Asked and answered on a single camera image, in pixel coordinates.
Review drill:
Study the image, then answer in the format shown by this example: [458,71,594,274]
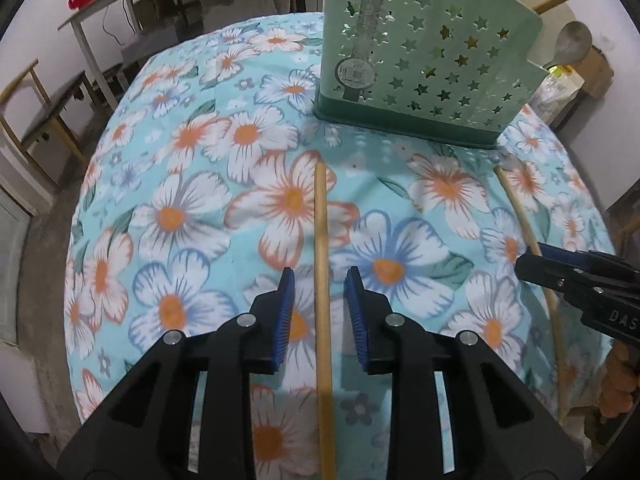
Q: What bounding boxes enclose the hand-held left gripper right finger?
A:
[345,266,586,480]

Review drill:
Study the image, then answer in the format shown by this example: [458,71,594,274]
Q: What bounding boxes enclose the green perforated utensil holder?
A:
[313,0,545,150]

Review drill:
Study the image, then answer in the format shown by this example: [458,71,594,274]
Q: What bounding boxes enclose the cardboard box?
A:
[575,47,614,99]

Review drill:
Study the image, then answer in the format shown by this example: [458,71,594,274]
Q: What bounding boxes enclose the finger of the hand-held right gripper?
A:
[515,252,587,294]
[538,242,640,274]

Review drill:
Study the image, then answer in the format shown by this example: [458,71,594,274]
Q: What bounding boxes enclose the person's right hand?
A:
[597,342,640,419]

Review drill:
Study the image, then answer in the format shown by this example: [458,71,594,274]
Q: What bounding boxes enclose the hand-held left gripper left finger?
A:
[57,267,296,480]

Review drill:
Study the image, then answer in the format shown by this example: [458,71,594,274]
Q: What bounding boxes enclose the wooden chair with black seat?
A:
[0,59,89,182]

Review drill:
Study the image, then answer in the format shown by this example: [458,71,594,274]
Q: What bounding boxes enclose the yellow green rice bag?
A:
[537,67,586,127]

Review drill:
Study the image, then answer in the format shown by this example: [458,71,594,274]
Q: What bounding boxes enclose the floral light blue blanket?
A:
[65,10,622,480]

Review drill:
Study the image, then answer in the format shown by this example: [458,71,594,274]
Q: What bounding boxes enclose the metal spoon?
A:
[542,20,594,70]

